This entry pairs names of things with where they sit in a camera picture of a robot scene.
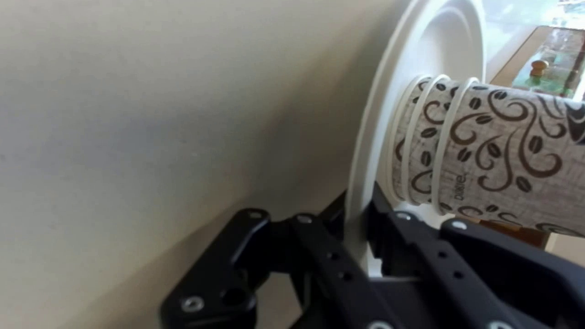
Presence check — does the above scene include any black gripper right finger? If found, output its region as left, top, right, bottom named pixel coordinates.
left=364, top=181, right=585, bottom=329

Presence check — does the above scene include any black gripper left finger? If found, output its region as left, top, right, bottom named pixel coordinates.
left=159, top=206, right=395, bottom=329

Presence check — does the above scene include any single white paper plate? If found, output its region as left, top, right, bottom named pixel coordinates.
left=342, top=0, right=492, bottom=283

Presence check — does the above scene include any wooden tea box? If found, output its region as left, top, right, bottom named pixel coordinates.
left=490, top=23, right=585, bottom=102

